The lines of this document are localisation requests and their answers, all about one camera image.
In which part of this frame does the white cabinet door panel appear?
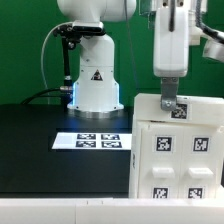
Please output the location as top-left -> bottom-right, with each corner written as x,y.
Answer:
178,126 -> 224,199

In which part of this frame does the white cabinet top panel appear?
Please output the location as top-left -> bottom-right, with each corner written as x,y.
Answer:
138,123 -> 183,199

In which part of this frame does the black power cable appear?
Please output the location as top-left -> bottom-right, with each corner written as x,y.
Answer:
21,88 -> 73,106

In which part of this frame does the white L-shaped fence wall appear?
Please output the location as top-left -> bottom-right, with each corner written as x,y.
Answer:
0,199 -> 224,224

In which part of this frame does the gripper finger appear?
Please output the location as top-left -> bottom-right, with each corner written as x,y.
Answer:
161,77 -> 179,111

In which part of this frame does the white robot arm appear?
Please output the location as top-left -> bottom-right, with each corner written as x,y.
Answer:
57,0 -> 224,115

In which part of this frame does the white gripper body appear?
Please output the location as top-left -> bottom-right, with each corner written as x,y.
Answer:
153,7 -> 189,77

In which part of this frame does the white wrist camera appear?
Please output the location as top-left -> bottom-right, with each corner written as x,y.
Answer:
203,31 -> 224,63

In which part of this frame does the white cabinet body box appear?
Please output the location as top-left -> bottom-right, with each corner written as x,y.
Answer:
129,121 -> 224,199

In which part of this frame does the white marker base sheet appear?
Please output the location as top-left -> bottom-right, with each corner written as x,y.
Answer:
52,132 -> 132,150

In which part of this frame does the grey camera cable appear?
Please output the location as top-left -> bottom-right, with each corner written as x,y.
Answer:
40,22 -> 73,90

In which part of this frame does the black camera on stand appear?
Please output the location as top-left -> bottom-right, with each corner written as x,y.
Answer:
53,22 -> 106,107

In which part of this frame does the small white cabinet block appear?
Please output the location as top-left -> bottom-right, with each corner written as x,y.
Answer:
134,94 -> 224,126

